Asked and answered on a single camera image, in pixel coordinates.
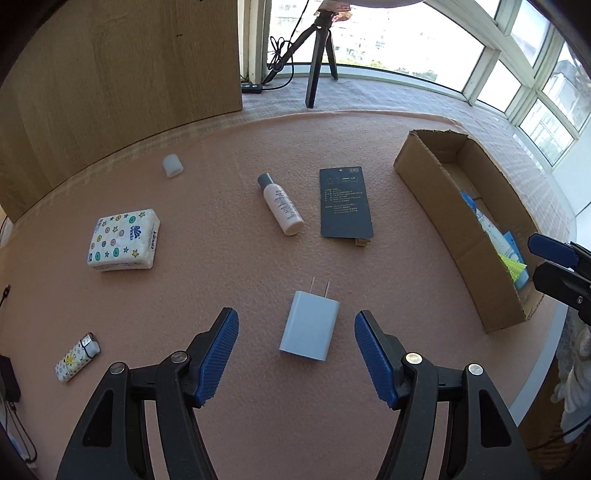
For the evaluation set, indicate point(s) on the blue rectangular box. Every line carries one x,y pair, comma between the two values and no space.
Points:
510,247

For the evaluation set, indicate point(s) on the white wall charger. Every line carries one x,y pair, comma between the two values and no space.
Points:
307,327

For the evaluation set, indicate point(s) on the white window frame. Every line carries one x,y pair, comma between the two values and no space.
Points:
503,44

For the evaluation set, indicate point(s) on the printed tissue pack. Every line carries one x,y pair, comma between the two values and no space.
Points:
122,237

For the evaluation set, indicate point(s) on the dark grey card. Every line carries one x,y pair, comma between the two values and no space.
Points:
344,203

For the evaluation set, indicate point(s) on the small white pink bottle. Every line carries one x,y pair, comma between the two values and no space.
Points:
281,205

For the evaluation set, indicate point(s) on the small white cap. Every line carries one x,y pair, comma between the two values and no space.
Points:
172,165

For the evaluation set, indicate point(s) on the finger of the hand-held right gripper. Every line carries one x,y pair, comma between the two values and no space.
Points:
551,247
563,286

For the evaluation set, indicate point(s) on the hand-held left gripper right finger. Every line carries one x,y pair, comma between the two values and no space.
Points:
376,360

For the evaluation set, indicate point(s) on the black power strip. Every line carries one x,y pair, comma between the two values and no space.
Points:
251,88

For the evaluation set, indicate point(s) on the cardboard box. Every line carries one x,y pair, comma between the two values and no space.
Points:
443,203

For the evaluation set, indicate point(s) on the pale cloth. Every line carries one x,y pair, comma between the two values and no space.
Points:
577,369

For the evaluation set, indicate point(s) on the printed white lighter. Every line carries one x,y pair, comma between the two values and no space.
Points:
74,362

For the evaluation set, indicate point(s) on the yellow shuttlecock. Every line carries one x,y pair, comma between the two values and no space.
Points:
513,267

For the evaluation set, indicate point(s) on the white blue sunscreen tube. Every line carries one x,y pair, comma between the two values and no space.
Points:
485,221

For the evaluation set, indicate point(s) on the black tripod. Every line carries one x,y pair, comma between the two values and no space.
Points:
316,69

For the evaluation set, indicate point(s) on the light wooden board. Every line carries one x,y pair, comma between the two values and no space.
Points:
115,83

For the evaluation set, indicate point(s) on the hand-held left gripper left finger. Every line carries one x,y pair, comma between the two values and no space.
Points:
217,355

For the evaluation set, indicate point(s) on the black power adapter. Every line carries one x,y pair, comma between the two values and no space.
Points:
8,378

